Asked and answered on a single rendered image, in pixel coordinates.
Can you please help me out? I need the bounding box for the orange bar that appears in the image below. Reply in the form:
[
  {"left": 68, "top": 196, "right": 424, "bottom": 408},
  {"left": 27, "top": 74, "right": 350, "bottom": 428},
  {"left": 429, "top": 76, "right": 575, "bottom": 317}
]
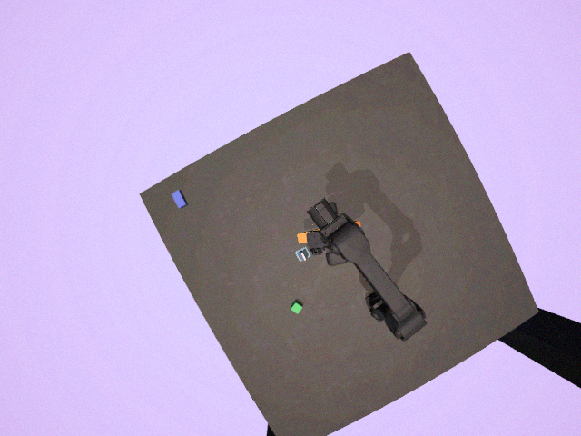
[{"left": 297, "top": 221, "right": 360, "bottom": 244}]

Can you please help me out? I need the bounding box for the blue rectangular block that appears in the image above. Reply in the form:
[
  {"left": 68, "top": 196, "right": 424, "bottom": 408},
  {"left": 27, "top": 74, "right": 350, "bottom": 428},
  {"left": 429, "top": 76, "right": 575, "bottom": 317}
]
[{"left": 172, "top": 190, "right": 188, "bottom": 208}]

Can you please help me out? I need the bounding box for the small green block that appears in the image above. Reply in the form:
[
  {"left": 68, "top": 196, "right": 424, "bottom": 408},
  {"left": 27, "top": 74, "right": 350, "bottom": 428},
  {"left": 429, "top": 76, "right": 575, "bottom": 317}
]
[{"left": 290, "top": 300, "right": 303, "bottom": 313}]

